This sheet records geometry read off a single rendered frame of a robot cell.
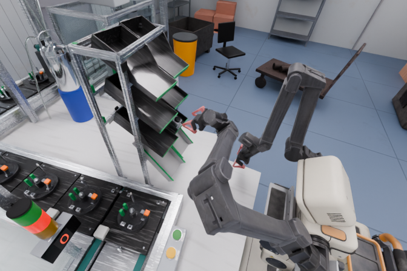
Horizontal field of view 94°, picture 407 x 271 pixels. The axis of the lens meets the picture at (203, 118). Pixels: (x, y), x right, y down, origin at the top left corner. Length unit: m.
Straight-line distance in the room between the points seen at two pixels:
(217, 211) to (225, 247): 0.67
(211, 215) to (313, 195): 0.41
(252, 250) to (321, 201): 1.08
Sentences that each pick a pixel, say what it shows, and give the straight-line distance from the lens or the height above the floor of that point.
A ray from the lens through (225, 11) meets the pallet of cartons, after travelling 6.77.
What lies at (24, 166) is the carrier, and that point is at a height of 0.97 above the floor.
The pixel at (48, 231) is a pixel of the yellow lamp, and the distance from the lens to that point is 0.76.
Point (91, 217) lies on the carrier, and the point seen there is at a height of 0.97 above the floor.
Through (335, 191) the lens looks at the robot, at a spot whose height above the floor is 1.38.
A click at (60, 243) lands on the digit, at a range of 0.83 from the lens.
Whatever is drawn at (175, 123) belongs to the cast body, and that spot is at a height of 1.26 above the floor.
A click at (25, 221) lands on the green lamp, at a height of 1.39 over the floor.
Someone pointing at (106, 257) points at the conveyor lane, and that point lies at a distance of 1.08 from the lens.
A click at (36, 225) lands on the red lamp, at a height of 1.35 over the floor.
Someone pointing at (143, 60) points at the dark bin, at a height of 1.58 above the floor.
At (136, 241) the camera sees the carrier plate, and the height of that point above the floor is 0.97.
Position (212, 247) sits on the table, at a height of 0.86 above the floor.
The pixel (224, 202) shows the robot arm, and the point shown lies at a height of 1.53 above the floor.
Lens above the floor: 1.92
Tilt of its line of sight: 42 degrees down
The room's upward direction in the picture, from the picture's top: 6 degrees clockwise
